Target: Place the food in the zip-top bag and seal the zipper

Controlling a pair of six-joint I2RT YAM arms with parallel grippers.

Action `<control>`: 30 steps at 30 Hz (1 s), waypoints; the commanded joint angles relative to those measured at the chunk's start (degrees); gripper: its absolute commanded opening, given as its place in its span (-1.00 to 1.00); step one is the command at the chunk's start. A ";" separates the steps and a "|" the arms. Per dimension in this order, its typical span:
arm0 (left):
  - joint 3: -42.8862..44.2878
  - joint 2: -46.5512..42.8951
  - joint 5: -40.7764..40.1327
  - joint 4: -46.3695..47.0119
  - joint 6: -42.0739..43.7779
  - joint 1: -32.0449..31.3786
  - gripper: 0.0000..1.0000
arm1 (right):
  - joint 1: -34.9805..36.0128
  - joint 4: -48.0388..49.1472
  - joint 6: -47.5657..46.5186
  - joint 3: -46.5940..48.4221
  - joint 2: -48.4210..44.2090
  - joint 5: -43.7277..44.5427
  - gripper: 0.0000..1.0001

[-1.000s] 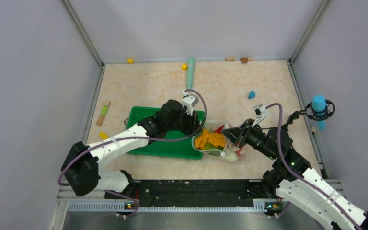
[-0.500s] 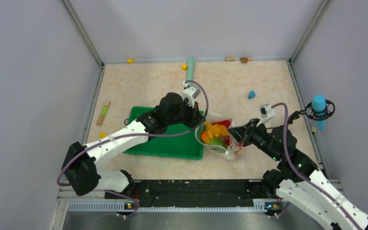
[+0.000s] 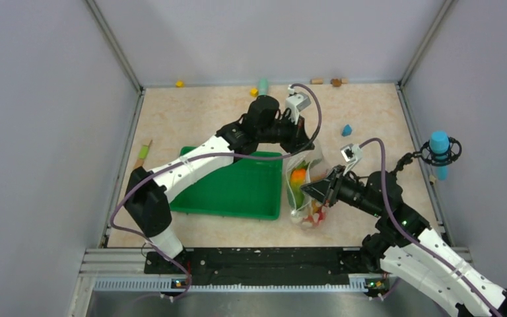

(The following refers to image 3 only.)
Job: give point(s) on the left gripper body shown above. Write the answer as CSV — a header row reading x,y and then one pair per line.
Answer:
x,y
285,132

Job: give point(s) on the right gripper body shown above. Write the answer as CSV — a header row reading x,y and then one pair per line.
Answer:
x,y
346,190

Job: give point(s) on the orange green mango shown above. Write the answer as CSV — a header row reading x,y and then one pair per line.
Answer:
x,y
297,178

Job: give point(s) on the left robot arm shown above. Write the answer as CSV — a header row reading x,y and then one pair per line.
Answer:
x,y
150,192

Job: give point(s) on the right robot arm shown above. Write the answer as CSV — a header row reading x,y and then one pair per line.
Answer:
x,y
408,247

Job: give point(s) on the blue plastic piece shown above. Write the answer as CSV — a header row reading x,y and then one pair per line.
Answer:
x,y
347,131

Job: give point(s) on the wooden cork cylinder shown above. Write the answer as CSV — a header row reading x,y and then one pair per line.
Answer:
x,y
317,81

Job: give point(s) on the mint green marker pen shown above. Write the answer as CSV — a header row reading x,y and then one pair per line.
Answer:
x,y
263,87

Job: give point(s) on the green plastic tray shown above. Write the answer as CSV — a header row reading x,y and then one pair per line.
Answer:
x,y
246,189

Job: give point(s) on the brown wooden piece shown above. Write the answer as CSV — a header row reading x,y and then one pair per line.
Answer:
x,y
336,82

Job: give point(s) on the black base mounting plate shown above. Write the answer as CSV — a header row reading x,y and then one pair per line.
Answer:
x,y
305,266

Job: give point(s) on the blue microphone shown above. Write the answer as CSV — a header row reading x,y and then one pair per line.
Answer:
x,y
439,144

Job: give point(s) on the wooden green block stick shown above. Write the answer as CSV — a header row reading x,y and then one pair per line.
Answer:
x,y
143,153

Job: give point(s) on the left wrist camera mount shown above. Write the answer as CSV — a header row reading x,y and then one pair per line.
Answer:
x,y
295,103

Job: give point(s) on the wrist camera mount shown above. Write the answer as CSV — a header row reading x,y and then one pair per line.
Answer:
x,y
295,103
352,154

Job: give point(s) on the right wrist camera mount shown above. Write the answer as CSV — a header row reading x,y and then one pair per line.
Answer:
x,y
352,154

